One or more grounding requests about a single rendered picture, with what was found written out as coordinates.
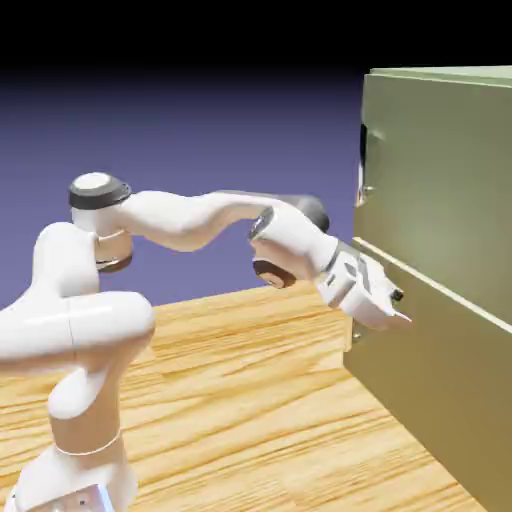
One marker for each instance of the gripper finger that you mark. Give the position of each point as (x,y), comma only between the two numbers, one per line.
(401,316)
(397,295)

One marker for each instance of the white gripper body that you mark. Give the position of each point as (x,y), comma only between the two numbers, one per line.
(370,298)

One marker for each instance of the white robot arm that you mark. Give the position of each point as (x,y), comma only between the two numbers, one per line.
(168,224)

